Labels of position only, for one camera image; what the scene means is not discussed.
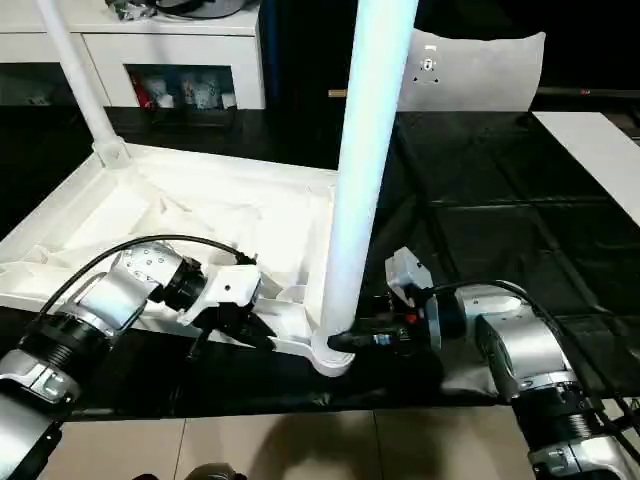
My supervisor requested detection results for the white plastic table top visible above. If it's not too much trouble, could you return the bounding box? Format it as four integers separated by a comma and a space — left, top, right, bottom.
0, 140, 356, 379

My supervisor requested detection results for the white plastic table leg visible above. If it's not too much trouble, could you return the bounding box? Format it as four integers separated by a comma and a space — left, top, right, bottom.
312, 0, 421, 356
36, 0, 131, 169

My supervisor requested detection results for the black work mat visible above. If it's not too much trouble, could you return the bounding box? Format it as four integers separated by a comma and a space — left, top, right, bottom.
0, 105, 640, 416

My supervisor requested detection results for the small red bottle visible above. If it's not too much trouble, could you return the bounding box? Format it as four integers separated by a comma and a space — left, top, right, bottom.
131, 78, 153, 109

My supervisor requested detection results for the white cabinet with glass doors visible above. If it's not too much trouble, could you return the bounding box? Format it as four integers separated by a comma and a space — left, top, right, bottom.
0, 0, 266, 111

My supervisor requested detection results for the dark grey helmet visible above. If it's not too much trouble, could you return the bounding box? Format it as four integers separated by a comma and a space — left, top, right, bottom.
155, 0, 251, 19

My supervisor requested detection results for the dark clutter pile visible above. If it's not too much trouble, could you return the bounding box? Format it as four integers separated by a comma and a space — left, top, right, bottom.
108, 0, 159, 23

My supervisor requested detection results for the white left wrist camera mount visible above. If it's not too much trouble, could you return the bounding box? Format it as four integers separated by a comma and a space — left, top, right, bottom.
195, 265, 263, 326

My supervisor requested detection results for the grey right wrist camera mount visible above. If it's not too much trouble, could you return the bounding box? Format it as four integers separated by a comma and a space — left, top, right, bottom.
385, 248, 433, 303

